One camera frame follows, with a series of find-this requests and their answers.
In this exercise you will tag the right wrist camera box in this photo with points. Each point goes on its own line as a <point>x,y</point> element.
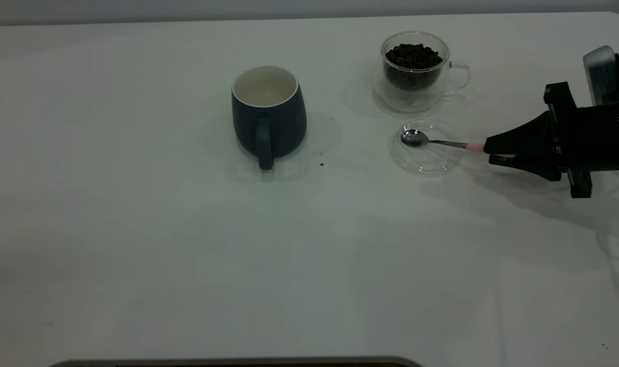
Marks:
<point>600,71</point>

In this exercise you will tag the heap of coffee beans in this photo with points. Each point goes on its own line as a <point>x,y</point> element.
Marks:
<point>414,58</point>

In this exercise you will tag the clear glass saucer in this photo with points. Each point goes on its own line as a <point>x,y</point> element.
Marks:
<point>427,163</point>

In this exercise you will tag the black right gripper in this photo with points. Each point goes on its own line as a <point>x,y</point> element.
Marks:
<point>600,137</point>

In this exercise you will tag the dark grey ceramic mug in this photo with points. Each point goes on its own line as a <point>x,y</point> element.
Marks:
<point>284,122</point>

